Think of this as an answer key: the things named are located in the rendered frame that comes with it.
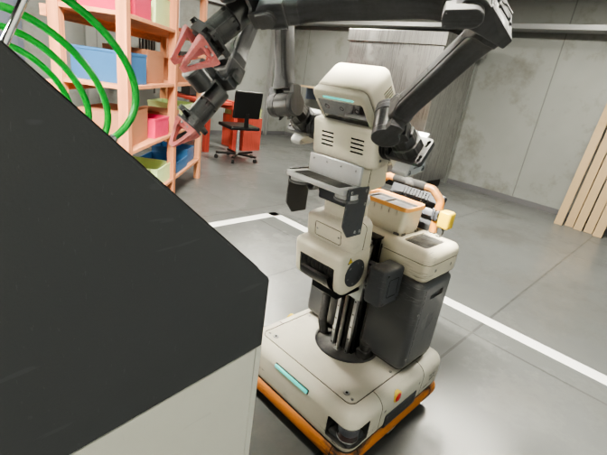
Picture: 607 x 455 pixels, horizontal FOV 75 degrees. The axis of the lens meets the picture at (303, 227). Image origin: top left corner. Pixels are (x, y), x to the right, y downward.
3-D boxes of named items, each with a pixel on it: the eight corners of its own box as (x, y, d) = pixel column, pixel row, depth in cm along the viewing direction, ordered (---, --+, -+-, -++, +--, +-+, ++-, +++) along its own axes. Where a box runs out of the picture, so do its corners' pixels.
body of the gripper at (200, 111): (175, 107, 102) (194, 87, 103) (187, 123, 112) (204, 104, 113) (194, 123, 101) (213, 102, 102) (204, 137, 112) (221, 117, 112)
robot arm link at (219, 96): (234, 97, 108) (224, 93, 112) (219, 78, 103) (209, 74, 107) (218, 116, 108) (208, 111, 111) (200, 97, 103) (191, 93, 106)
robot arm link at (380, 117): (410, 144, 107) (413, 128, 109) (398, 121, 100) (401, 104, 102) (378, 149, 112) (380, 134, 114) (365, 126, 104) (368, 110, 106)
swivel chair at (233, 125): (207, 157, 600) (210, 85, 563) (232, 153, 656) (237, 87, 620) (243, 166, 576) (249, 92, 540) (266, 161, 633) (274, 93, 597)
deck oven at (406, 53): (451, 185, 653) (489, 46, 579) (410, 192, 567) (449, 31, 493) (371, 162, 757) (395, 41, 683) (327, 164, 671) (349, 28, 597)
